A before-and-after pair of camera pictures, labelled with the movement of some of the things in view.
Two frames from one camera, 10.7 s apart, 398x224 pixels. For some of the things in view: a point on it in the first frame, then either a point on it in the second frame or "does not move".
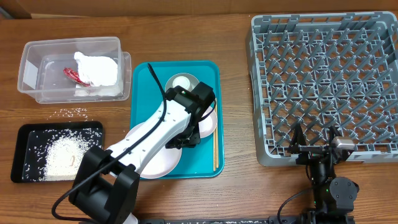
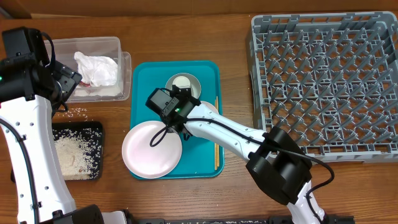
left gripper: (194, 138) to (69, 79)
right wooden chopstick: (217, 130) does not move
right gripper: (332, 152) to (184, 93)
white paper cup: (182, 81) does not move
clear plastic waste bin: (81, 70) does not move
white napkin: (97, 70) does not move
